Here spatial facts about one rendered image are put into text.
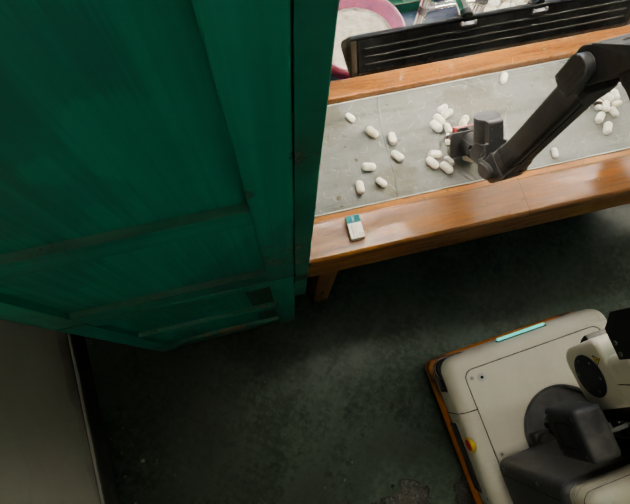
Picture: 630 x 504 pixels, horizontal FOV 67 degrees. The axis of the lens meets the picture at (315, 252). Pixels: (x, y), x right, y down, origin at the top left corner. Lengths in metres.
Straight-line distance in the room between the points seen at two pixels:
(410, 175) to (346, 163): 0.17
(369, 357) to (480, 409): 0.46
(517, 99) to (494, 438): 1.03
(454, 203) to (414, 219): 0.11
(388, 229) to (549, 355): 0.84
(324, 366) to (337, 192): 0.85
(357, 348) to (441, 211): 0.83
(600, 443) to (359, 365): 0.89
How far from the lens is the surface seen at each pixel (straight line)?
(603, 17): 1.25
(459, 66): 1.45
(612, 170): 1.48
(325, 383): 1.88
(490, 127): 1.15
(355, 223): 1.16
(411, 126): 1.35
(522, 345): 1.77
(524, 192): 1.33
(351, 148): 1.29
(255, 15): 0.33
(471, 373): 1.70
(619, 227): 2.40
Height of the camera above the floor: 1.88
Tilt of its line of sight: 75 degrees down
